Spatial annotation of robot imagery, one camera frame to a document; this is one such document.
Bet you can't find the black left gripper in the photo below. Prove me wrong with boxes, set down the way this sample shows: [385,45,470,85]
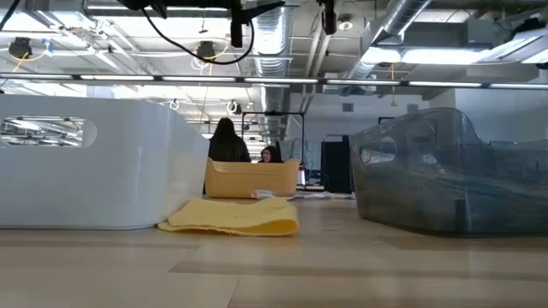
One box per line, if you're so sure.
[116,0,287,25]

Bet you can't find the person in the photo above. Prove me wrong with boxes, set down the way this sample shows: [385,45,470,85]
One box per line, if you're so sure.
[206,116,253,163]
[258,145,285,164]

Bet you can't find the orange plastic bin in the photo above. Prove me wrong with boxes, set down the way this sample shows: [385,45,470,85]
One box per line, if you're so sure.
[204,157,301,199]

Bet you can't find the crumpled clear plastic bags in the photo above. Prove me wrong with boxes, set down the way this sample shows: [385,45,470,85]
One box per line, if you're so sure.
[299,190,357,201]

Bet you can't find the yellow folded cloth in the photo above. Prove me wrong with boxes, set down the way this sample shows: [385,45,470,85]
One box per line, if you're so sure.
[156,197,301,238]

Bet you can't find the white plastic bin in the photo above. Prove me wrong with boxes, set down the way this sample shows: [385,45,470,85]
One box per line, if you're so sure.
[0,93,211,231]

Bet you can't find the grey translucent plastic bin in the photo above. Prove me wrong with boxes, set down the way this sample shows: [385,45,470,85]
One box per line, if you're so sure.
[348,106,548,237]

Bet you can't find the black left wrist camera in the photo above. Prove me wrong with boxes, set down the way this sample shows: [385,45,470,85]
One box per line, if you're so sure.
[229,0,245,49]

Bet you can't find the silver spiral duct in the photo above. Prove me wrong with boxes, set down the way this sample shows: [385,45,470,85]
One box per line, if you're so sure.
[342,0,434,82]
[244,0,297,142]

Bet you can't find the black overhead camera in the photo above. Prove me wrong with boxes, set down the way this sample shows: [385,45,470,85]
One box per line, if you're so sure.
[195,40,218,62]

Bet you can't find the black left camera cable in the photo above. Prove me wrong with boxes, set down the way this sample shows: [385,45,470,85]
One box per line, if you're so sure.
[140,7,257,67]

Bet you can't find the black stand frame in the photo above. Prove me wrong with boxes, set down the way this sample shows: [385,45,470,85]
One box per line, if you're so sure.
[239,110,307,166]

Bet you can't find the black ceiling camera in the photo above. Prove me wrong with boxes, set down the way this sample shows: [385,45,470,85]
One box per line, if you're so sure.
[8,37,34,60]

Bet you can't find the black aluminium frame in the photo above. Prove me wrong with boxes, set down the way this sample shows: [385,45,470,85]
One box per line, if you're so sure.
[0,71,548,91]

